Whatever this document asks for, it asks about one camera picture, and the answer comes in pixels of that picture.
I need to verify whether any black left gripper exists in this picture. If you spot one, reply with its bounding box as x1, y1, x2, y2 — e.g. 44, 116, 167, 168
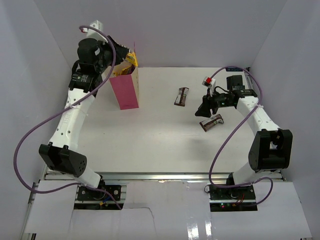
96, 36, 130, 74

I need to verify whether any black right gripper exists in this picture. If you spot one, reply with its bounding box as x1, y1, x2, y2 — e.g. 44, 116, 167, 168
195, 88, 233, 118

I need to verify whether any yellow M&M packet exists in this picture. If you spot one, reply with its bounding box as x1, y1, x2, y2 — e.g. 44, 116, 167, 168
125, 51, 138, 67
113, 62, 136, 77

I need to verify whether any brown purple chocolate bar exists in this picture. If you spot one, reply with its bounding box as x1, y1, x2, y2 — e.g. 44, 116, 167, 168
199, 114, 224, 132

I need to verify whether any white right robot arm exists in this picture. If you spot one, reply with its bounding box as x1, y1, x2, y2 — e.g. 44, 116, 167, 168
195, 75, 293, 200

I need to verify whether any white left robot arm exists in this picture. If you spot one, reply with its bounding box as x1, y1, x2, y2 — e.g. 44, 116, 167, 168
38, 38, 131, 200

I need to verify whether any pink cream paper bag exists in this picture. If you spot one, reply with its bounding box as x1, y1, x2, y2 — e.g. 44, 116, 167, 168
109, 60, 139, 110

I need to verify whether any blue label right corner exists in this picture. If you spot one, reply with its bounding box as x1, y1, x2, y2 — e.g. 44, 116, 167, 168
225, 67, 243, 72

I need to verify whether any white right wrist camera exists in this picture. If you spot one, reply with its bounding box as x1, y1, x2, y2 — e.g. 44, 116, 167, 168
202, 76, 216, 95

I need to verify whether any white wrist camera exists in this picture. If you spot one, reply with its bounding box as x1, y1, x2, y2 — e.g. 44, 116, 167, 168
79, 19, 108, 42
202, 76, 216, 95

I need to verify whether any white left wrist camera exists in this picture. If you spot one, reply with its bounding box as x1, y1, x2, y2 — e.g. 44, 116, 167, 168
79, 19, 108, 42

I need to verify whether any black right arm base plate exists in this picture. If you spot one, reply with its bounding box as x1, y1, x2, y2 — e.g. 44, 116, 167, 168
203, 184, 258, 213

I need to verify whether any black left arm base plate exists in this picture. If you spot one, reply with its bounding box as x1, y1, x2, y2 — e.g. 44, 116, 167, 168
76, 185, 122, 201

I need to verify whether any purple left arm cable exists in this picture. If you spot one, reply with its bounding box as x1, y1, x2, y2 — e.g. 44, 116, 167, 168
13, 24, 123, 210

